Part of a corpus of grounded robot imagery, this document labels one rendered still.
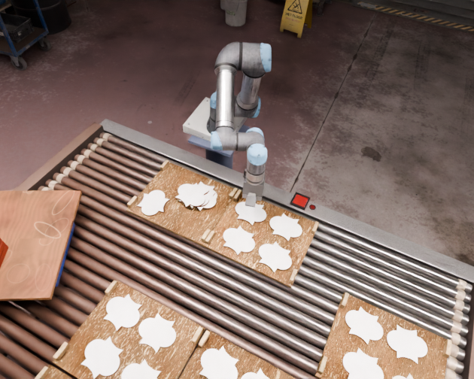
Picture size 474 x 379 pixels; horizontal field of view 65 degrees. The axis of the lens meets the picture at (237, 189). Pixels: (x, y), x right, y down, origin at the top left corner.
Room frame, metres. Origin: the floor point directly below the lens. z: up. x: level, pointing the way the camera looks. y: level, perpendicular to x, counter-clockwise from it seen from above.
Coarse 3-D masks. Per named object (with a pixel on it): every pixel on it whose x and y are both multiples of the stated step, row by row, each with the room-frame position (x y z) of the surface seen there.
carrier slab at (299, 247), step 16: (272, 208) 1.07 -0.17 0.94; (224, 224) 0.96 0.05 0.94; (240, 224) 0.97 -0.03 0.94; (256, 224) 0.97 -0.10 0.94; (304, 224) 0.99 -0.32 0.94; (256, 240) 0.89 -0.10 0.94; (272, 240) 0.90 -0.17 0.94; (304, 240) 0.91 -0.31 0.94; (224, 256) 0.81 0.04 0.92; (240, 256) 0.80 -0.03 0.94; (256, 256) 0.81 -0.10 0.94; (304, 256) 0.82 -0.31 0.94; (272, 272) 0.74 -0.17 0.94; (288, 272) 0.74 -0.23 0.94
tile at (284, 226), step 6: (282, 216) 1.02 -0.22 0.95; (270, 222) 0.98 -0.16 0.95; (276, 222) 0.99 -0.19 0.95; (282, 222) 0.99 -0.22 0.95; (288, 222) 0.99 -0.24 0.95; (294, 222) 0.99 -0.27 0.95; (276, 228) 0.95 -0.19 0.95; (282, 228) 0.96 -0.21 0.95; (288, 228) 0.96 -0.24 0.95; (294, 228) 0.96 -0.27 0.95; (300, 228) 0.96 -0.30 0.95; (276, 234) 0.92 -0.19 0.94; (282, 234) 0.92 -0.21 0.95; (288, 234) 0.93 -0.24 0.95; (294, 234) 0.93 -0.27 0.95; (300, 234) 0.93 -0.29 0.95; (288, 240) 0.89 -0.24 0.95
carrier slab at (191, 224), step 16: (160, 176) 1.23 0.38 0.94; (176, 176) 1.24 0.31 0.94; (192, 176) 1.24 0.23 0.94; (144, 192) 1.12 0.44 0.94; (176, 192) 1.13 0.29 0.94; (224, 192) 1.15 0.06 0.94; (128, 208) 1.02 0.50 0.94; (176, 208) 1.04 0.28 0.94; (224, 208) 1.05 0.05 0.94; (160, 224) 0.94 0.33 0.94; (176, 224) 0.95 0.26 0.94; (192, 224) 0.95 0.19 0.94; (208, 224) 0.96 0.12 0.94; (192, 240) 0.87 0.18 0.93
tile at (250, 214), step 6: (240, 204) 1.08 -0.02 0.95; (240, 210) 1.04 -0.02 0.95; (246, 210) 1.04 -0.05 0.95; (252, 210) 1.05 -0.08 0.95; (258, 210) 1.05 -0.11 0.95; (240, 216) 1.01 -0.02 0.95; (246, 216) 1.01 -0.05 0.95; (252, 216) 1.01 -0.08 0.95; (258, 216) 1.01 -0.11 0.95; (264, 216) 1.02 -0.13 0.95; (252, 222) 0.98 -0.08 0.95; (258, 222) 0.98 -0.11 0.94
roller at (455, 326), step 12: (84, 156) 1.35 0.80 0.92; (96, 168) 1.28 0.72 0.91; (108, 168) 1.27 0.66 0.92; (120, 180) 1.21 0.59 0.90; (132, 180) 1.20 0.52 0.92; (312, 264) 0.80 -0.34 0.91; (324, 264) 0.80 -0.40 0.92; (336, 276) 0.75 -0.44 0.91; (348, 276) 0.75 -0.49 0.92; (360, 288) 0.71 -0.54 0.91; (372, 288) 0.70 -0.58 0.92; (384, 300) 0.66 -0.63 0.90; (396, 300) 0.66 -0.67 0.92; (420, 312) 0.61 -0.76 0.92; (432, 312) 0.62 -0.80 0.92; (444, 324) 0.57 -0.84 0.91; (456, 324) 0.57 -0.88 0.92
